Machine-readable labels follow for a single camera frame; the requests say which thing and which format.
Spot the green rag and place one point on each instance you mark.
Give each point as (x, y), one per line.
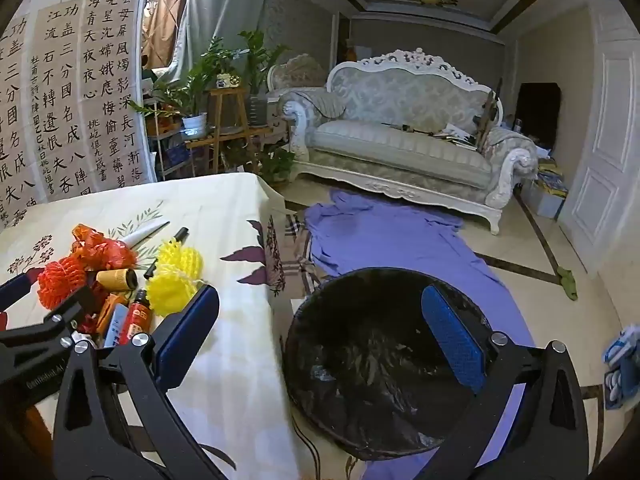
(567, 282)

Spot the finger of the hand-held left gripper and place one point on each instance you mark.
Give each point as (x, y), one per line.
(70, 315)
(17, 287)

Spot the plaid table cover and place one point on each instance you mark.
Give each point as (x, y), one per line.
(300, 255)

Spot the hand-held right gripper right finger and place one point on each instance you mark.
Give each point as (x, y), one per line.
(450, 335)

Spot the small decorated flower pot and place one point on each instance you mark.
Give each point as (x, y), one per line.
(227, 80)

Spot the grey curtain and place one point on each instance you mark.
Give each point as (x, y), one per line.
(220, 10)

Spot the white tube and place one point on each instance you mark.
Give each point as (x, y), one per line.
(145, 232)

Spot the red label bottle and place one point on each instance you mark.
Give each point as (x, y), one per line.
(140, 317)

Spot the orange foam fruit net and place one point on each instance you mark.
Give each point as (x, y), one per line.
(57, 280)

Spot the ornate white armchair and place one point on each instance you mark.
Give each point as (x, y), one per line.
(300, 72)

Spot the ornate white sofa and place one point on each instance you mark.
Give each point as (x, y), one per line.
(400, 150)

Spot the blue yellow cardboard box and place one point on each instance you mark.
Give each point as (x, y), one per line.
(547, 187)

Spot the blue white shoe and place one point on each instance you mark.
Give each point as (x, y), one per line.
(622, 345)
(617, 385)

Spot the blue white packet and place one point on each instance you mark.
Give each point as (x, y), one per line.
(119, 327)

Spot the metal shelf rack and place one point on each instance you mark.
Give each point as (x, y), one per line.
(167, 150)

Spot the brown curtain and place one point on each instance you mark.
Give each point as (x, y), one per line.
(160, 25)

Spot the tall plant in dark pot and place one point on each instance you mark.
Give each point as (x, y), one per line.
(260, 60)

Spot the white panel door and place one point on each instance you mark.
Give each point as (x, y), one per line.
(600, 160)

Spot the plant in white pot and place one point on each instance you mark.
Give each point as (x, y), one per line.
(195, 122)

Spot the orange plastic wrapper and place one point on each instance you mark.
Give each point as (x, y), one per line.
(87, 236)

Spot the purple cloth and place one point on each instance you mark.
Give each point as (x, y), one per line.
(400, 240)

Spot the floral tablecloth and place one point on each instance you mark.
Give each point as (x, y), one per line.
(225, 360)

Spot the low green floor plant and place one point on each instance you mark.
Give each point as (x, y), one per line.
(277, 162)

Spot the row of calligraphy scrolls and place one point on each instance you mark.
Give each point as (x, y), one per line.
(115, 85)

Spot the yellow label brown bottle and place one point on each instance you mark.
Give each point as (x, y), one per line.
(112, 280)

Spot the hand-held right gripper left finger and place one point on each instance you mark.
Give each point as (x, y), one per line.
(190, 327)

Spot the dark wooden stick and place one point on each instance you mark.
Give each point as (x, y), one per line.
(487, 115)

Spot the black trash bin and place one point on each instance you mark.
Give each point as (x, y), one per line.
(370, 360)

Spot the pile of papers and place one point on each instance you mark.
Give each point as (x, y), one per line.
(457, 136)

